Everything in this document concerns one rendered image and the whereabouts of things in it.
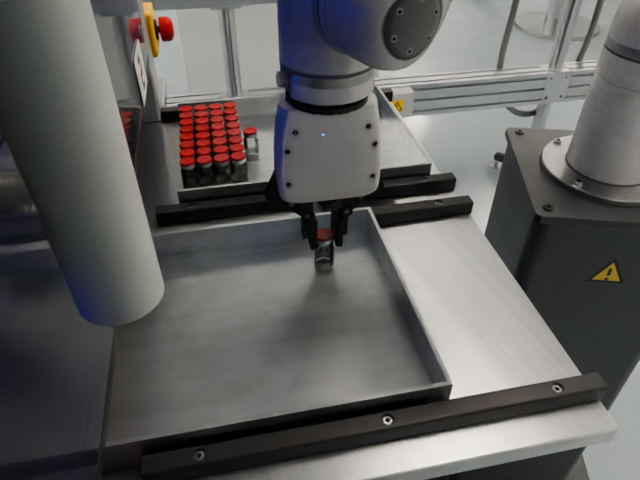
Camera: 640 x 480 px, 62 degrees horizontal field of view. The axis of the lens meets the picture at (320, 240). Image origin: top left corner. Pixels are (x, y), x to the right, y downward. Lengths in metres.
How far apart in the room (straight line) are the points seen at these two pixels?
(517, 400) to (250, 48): 2.03
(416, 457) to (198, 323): 0.25
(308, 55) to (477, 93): 1.60
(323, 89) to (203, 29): 1.89
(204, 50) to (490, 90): 1.14
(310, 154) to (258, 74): 1.92
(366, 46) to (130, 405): 0.36
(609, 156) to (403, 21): 0.53
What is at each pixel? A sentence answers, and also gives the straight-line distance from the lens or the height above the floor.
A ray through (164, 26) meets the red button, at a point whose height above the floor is 1.00.
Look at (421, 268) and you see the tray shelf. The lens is 0.63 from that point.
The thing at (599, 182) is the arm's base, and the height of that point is 0.87.
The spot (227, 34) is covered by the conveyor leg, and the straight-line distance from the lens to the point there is 1.73.
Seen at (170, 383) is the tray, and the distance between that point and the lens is 0.53.
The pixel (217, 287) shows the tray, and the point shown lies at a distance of 0.60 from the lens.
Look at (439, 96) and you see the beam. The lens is 1.96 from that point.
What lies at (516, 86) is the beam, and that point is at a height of 0.51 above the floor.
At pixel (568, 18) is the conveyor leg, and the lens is 2.11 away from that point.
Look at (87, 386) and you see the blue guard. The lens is 0.35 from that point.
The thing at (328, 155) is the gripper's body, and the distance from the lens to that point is 0.50.
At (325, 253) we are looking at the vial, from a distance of 0.59.
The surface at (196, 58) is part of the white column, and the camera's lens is 2.37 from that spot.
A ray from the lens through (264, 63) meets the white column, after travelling 2.39.
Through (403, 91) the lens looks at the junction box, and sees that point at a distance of 1.86.
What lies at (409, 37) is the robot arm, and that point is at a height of 1.18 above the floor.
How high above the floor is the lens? 1.30
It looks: 40 degrees down
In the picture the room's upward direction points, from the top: straight up
